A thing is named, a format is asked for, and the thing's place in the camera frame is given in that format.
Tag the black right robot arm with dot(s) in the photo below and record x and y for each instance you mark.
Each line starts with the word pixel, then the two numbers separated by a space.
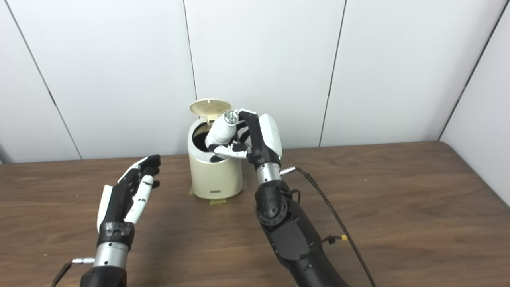
pixel 291 231

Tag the cream-colored lidded bin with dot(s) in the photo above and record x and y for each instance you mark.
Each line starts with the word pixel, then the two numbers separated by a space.
pixel 217 177

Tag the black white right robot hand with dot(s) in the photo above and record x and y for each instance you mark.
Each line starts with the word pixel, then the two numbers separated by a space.
pixel 267 139

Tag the small white plastic bottle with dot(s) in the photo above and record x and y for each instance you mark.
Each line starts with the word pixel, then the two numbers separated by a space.
pixel 221 131

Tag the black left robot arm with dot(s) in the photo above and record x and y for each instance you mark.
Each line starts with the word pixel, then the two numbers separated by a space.
pixel 105 265

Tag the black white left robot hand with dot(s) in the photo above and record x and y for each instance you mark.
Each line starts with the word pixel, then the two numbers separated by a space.
pixel 117 203

